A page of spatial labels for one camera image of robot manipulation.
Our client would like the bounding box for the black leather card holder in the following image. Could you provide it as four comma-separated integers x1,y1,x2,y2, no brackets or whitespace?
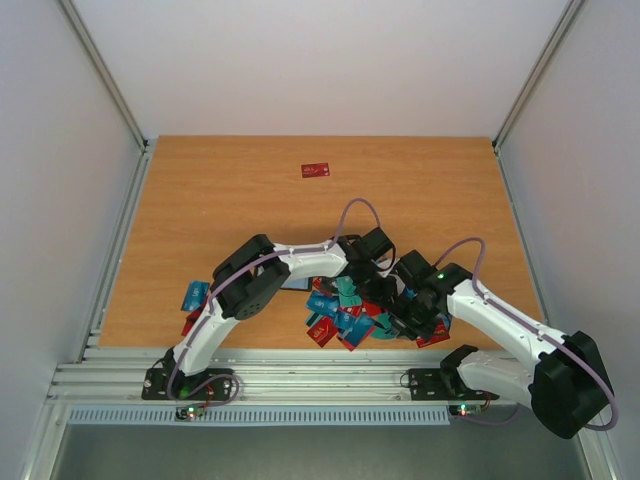
281,277,313,292

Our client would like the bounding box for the teal card front pile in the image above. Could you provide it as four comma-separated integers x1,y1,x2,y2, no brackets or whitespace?
370,312,401,340

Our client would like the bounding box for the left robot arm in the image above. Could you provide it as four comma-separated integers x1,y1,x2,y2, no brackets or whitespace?
164,227,396,398

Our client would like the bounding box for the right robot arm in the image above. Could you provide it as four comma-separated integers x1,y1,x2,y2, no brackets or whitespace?
392,251,618,439

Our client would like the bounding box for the teal VIP card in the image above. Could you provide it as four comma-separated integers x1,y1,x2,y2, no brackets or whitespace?
336,276,362,308

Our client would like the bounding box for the red VIP card right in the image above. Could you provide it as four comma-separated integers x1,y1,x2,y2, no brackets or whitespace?
416,322,450,348

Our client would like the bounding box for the red vip card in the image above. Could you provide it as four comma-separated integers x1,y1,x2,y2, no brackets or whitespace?
416,322,450,348
307,317,338,348

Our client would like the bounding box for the blue card front pile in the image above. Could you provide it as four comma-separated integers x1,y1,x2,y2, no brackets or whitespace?
339,317,375,351

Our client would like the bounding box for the blue VIP card left pile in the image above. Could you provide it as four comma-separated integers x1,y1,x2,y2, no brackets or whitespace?
306,291,340,318

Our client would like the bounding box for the red VIP card front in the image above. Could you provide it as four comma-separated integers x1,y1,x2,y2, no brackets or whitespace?
307,317,338,348

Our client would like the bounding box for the lone red card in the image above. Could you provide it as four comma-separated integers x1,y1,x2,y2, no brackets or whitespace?
301,163,330,179

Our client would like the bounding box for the blue card left group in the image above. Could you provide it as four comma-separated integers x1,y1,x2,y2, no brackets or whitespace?
181,280,210,312

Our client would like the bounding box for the large red card left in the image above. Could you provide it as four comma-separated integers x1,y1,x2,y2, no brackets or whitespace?
181,311,199,337

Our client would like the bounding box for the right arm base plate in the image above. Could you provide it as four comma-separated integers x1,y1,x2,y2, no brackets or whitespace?
406,368,499,401

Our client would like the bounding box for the grey cable duct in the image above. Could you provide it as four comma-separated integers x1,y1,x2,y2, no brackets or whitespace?
68,405,450,427

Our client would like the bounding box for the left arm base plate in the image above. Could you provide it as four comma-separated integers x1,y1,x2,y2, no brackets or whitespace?
141,367,235,402

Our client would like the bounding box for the aluminium rail frame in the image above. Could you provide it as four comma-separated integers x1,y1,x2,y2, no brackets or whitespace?
45,347,596,406

